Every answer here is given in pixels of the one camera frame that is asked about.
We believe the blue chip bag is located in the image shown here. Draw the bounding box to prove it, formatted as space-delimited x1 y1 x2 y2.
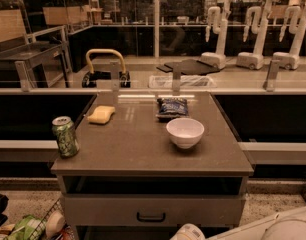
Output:
156 98 189 119

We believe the white background robot left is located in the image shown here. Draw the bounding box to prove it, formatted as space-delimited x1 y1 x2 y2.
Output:
200 0 237 69

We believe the black drawer handle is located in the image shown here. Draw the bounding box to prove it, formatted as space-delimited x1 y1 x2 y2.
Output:
136 212 166 223

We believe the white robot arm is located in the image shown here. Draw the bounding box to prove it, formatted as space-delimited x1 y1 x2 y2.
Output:
170 206 306 240

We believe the yellow handled black cart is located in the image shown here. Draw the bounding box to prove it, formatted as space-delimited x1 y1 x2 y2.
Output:
82 48 131 89

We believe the clear plastic bin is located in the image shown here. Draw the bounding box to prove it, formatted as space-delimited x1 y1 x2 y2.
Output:
148 75 216 89

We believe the yellow sponge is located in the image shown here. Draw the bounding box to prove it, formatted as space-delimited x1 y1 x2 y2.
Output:
87 106 115 124

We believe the black floor mat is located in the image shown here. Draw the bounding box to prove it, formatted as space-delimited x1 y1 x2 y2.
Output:
157 59 219 75

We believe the green soda can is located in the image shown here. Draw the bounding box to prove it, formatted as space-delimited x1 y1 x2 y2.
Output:
52 116 79 158

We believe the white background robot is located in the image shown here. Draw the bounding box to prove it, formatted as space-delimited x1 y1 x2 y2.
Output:
200 0 237 69
273 2 306 70
236 0 281 70

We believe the green snack bag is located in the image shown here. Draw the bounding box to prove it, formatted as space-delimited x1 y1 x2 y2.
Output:
6 215 46 240

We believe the white background robot right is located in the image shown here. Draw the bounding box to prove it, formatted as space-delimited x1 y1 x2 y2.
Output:
273 2 306 70

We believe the grey drawer cabinet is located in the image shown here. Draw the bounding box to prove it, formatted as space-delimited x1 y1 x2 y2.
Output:
52 92 253 240

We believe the wire basket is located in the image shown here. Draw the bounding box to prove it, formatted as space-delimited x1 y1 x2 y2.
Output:
27 200 75 240

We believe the grey metal side table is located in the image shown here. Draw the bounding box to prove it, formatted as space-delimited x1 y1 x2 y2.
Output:
0 42 71 88

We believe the white background robot middle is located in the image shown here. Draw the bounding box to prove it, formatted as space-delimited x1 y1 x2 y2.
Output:
236 0 281 70

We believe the glass railing barrier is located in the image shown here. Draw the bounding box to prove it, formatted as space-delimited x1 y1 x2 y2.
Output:
0 58 306 96

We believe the white cup in basket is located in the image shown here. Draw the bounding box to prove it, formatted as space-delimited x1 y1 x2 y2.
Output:
46 210 65 238

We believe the grey middle drawer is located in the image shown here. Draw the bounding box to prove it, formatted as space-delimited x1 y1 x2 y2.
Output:
61 194 245 227

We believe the white bowl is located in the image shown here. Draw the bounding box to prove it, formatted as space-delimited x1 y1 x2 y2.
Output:
166 118 205 149

